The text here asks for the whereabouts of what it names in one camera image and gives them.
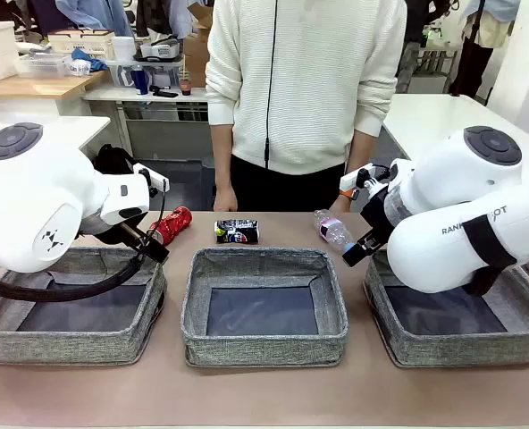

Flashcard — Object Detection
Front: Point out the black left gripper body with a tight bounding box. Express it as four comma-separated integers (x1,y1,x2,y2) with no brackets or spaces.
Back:
80,219,157,248

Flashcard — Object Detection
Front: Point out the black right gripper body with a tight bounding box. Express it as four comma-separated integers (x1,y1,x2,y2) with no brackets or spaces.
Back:
360,188,398,246

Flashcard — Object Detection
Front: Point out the crushed red can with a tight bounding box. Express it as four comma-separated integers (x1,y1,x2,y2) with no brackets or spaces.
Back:
149,206,193,246

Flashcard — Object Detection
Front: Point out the clear bottle with pink label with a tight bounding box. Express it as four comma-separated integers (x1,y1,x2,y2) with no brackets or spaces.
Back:
313,208,358,257

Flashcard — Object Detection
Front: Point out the crushed black can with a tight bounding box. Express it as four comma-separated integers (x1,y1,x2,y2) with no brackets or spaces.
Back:
214,218,260,245

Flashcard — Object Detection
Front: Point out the person's right forearm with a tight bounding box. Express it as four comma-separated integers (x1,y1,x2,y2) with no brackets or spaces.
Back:
212,123,235,191

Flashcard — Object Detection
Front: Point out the person's left forearm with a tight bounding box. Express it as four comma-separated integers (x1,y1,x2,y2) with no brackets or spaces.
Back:
347,129,377,175

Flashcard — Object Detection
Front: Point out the person's right hand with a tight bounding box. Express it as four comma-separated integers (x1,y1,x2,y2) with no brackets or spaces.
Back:
213,186,239,213

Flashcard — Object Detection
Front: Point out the black backpack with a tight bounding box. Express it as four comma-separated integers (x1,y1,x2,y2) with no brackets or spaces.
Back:
93,143,136,176

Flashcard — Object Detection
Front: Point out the grey fabric basket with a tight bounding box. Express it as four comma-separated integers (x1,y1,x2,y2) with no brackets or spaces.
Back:
0,244,167,367
362,249,529,369
179,247,349,369

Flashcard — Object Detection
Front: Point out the white desk with lower shelf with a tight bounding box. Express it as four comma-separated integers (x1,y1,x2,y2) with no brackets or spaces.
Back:
81,84,210,160

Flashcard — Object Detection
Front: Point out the person in white sweater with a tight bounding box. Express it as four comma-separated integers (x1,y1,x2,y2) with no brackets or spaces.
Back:
205,0,407,214

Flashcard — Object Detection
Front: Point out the background person in dark top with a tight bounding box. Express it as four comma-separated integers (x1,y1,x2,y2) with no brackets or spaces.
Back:
396,0,449,95

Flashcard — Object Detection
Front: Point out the dark blue water bottle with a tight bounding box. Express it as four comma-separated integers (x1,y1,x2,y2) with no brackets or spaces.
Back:
130,64,150,97

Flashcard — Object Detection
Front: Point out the brown drink cup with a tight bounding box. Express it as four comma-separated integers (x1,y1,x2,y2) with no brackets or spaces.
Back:
178,66,194,97

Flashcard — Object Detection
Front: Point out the clear storage bin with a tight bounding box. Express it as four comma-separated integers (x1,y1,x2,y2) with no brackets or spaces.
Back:
106,60,186,88

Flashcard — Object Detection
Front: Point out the wooden desk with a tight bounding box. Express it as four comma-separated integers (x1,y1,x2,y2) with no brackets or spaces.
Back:
0,69,110,100

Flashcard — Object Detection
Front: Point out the blue cloth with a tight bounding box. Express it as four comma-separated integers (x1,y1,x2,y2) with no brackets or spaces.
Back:
71,48,109,72

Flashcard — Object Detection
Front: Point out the white cylindrical container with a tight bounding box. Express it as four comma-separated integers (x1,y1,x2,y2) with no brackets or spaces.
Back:
112,35,136,63

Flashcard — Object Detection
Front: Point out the clear plastic basket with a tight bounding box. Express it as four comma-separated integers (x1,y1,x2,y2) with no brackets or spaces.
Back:
16,52,69,80

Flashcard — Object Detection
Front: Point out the white and black case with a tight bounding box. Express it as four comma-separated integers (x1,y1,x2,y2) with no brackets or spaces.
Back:
133,34,186,63

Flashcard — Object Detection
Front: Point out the brown cardboard box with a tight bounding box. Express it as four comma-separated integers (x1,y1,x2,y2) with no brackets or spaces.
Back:
182,3,214,88

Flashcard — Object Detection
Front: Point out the background person in beige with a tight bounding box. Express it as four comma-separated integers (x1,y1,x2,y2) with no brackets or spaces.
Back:
449,0,520,97

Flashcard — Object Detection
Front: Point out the hanging light blue shirt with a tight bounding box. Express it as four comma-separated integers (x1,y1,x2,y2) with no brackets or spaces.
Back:
54,0,134,37

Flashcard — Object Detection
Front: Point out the hanging dark jacket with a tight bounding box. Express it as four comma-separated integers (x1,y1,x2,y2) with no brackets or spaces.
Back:
134,0,189,39

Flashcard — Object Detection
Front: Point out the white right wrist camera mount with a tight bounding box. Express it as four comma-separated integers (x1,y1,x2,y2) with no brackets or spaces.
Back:
339,163,393,202

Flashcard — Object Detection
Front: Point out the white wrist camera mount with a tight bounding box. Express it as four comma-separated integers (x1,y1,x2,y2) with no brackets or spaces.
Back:
134,164,171,194
339,163,393,202

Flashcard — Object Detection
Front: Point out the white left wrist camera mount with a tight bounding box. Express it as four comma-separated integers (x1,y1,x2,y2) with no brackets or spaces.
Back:
134,164,171,194

